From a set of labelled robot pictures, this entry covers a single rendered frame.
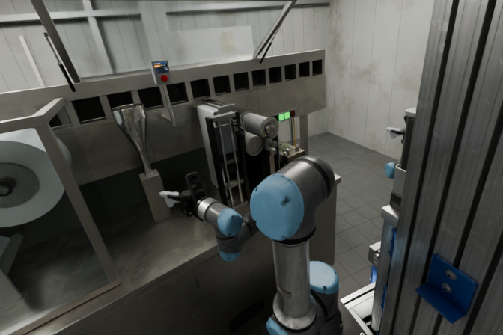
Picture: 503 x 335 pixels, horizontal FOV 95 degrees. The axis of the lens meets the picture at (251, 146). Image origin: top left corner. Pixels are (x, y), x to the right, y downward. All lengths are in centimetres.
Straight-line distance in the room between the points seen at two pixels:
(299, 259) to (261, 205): 16
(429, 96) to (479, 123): 9
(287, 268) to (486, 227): 36
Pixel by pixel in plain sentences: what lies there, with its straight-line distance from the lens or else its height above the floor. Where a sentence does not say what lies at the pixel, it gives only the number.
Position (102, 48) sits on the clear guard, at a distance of 128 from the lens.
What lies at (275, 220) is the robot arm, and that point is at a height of 140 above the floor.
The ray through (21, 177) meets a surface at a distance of 97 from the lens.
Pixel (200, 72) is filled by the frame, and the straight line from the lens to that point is 154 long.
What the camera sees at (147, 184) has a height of 114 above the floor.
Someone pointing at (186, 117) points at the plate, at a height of 136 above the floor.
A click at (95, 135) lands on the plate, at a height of 138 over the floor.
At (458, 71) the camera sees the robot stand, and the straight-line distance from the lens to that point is 50.
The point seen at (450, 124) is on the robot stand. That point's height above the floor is 155.
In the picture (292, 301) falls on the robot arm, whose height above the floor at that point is 113.
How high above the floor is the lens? 170
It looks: 22 degrees down
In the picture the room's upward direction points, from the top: 7 degrees counter-clockwise
